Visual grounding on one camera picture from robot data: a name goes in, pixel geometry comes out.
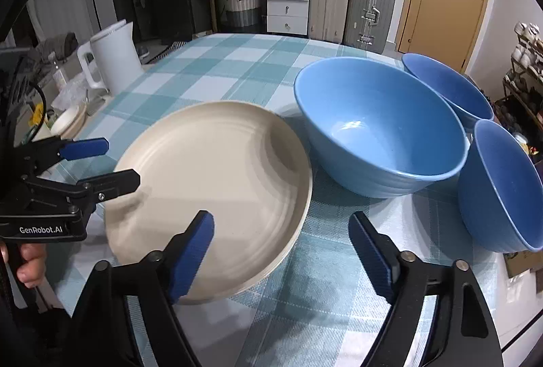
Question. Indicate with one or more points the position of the white cup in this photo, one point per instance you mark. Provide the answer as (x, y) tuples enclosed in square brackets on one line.
[(42, 133)]

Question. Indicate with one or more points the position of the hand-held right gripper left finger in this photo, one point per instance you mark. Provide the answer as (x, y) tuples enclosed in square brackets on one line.
[(191, 252)]

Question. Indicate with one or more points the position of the stack of small white bowls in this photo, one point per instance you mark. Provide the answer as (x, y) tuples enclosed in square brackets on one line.
[(70, 121)]

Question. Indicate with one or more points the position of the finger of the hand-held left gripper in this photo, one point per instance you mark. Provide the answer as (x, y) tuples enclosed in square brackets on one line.
[(85, 148), (123, 180)]

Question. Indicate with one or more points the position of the clear plastic bag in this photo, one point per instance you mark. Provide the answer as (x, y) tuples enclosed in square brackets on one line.
[(72, 89)]

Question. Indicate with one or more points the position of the person's left hand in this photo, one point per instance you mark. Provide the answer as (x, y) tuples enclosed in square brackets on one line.
[(32, 265)]

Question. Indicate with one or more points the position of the clear water bottle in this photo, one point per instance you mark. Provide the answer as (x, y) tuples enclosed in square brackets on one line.
[(58, 72)]

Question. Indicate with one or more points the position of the cream plate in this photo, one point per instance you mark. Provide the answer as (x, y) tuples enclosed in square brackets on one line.
[(292, 245), (273, 279), (212, 180)]

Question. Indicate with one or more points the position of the beige suitcase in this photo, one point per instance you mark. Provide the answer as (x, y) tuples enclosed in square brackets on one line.
[(328, 2)]

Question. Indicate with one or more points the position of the white electric kettle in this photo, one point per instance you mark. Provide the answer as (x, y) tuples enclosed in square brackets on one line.
[(116, 61)]

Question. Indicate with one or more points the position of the white curtain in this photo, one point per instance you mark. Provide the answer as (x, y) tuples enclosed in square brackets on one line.
[(63, 11)]

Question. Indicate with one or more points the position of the woven laundry basket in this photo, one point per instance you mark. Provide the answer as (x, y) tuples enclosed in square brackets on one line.
[(242, 8)]

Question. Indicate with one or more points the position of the silver suitcase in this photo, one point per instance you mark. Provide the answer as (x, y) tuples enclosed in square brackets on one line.
[(369, 11)]

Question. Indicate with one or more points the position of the wooden shoe rack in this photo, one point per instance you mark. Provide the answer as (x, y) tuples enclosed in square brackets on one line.
[(521, 108)]

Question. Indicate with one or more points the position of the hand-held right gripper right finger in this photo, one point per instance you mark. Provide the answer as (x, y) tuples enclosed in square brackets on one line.
[(373, 252)]

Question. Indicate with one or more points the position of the metal stand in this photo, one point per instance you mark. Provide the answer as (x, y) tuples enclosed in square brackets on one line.
[(95, 102)]

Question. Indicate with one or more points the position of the brown cardboard box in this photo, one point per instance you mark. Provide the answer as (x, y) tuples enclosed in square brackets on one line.
[(524, 263)]

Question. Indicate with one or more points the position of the person's left forearm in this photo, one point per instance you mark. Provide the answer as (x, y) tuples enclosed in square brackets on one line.
[(38, 337)]

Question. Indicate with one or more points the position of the blue bowl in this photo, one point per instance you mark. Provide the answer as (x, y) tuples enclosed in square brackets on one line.
[(449, 91), (382, 125), (505, 184)]

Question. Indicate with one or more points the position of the teal checked tablecloth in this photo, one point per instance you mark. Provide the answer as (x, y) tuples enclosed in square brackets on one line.
[(237, 70)]

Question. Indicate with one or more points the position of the white drawer cabinet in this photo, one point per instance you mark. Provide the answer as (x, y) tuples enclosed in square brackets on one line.
[(287, 6)]

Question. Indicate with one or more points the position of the grey cloth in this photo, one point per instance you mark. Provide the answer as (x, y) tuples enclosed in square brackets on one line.
[(55, 44)]

